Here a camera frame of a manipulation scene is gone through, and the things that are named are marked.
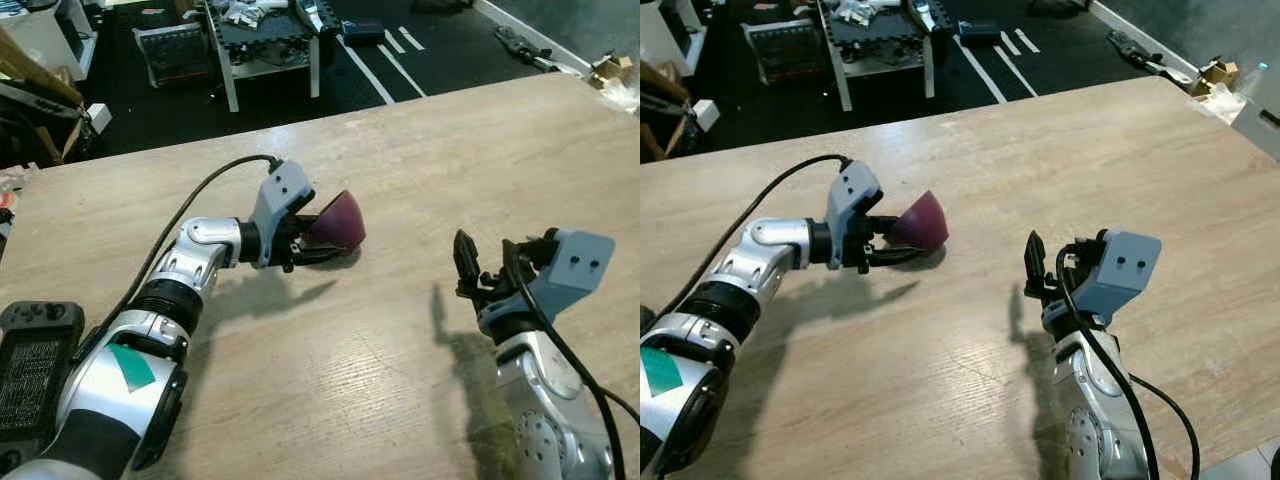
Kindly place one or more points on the maroon bowl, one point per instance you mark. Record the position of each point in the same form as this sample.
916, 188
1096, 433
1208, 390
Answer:
922, 222
340, 222

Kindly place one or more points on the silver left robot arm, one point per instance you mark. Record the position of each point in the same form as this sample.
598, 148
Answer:
715, 330
150, 330

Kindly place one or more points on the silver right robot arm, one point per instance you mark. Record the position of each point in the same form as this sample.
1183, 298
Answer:
1095, 400
540, 400

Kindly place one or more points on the white-legged workbench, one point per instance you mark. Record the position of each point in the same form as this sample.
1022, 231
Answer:
880, 45
265, 45

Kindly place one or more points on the small black case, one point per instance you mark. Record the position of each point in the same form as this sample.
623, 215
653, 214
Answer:
362, 32
980, 32

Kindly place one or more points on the clear plastic bag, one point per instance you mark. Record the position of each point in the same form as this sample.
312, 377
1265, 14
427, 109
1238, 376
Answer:
1225, 105
622, 95

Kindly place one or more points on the black plastic crate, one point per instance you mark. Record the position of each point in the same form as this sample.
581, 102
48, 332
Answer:
785, 52
172, 55

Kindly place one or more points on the small white box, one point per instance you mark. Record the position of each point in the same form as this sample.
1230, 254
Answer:
99, 118
706, 114

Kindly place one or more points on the black power tool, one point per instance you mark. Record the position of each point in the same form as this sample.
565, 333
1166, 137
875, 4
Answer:
1145, 52
525, 47

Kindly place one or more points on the small cardboard box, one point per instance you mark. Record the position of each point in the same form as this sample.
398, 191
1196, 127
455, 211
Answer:
1215, 76
612, 70

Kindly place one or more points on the brown cardboard sheets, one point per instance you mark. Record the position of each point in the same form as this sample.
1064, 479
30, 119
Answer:
35, 70
662, 88

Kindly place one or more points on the white cabinet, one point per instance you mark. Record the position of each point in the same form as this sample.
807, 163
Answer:
45, 35
668, 35

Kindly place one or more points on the black handheld controller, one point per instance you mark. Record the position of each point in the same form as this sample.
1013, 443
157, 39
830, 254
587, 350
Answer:
35, 375

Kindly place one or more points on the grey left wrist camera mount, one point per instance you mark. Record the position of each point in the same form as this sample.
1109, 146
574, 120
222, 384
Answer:
275, 195
852, 195

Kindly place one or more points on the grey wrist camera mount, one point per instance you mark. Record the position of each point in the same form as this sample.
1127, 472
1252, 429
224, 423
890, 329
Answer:
852, 195
575, 268
1128, 270
275, 195

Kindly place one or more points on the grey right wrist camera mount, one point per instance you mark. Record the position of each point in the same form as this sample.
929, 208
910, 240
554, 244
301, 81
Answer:
575, 268
1128, 270

